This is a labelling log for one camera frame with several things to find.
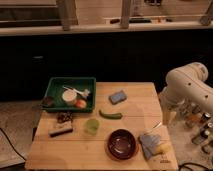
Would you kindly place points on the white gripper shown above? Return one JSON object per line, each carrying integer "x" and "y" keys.
{"x": 168, "y": 114}

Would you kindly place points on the blue sponge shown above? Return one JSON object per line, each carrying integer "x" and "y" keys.
{"x": 117, "y": 97}

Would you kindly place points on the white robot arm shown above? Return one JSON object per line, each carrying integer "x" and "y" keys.
{"x": 186, "y": 83}

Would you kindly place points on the green plastic cup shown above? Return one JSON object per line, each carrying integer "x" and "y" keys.
{"x": 91, "y": 126}

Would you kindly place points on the dark small cup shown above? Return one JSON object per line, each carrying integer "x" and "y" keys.
{"x": 48, "y": 101}

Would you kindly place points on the metal fork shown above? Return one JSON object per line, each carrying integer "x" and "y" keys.
{"x": 154, "y": 128}

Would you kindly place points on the yellow banana toy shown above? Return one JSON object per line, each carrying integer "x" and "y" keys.
{"x": 162, "y": 148}

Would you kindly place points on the blue folded cloth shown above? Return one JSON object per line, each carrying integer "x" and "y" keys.
{"x": 149, "y": 144}

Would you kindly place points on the dark red bowl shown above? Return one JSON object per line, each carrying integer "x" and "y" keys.
{"x": 121, "y": 144}

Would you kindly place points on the white plastic utensil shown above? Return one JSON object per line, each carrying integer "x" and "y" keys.
{"x": 85, "y": 94}

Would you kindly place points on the orange fruit toy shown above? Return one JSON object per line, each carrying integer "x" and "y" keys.
{"x": 80, "y": 103}

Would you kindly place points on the green plastic tray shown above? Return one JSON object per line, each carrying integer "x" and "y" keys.
{"x": 56, "y": 87}

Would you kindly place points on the white round container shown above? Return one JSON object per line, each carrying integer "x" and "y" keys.
{"x": 69, "y": 97}

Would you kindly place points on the grey black eraser block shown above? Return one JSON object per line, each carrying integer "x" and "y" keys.
{"x": 59, "y": 129}

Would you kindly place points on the brown textured object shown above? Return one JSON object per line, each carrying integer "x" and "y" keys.
{"x": 64, "y": 117}

